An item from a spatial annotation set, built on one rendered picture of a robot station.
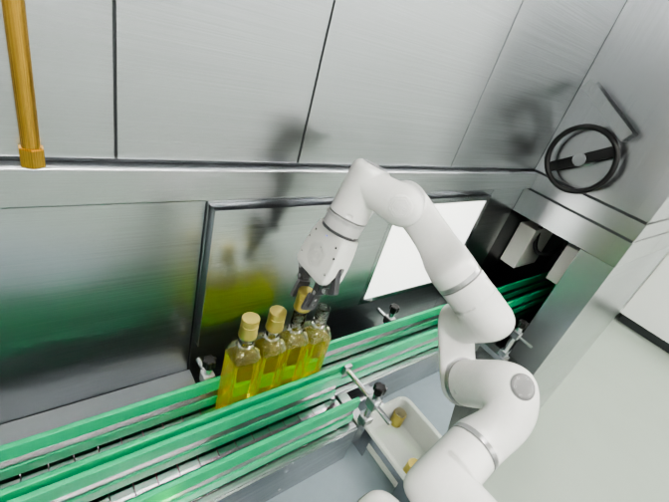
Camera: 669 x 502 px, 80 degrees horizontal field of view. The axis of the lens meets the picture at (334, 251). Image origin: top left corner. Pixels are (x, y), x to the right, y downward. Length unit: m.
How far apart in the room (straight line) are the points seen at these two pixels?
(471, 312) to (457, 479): 0.26
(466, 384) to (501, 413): 0.08
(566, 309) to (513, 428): 0.90
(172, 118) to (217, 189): 0.14
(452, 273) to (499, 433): 0.26
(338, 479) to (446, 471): 0.46
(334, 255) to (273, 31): 0.37
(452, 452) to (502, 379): 0.14
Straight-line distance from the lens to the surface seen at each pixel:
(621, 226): 1.48
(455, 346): 0.82
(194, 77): 0.67
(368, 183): 0.68
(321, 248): 0.73
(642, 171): 1.46
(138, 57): 0.65
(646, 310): 4.42
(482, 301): 0.72
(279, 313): 0.78
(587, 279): 1.53
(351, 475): 1.10
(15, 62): 0.62
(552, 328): 1.61
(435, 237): 0.77
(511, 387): 0.72
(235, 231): 0.78
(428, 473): 0.67
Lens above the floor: 1.66
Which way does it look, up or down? 30 degrees down
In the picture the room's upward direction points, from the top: 17 degrees clockwise
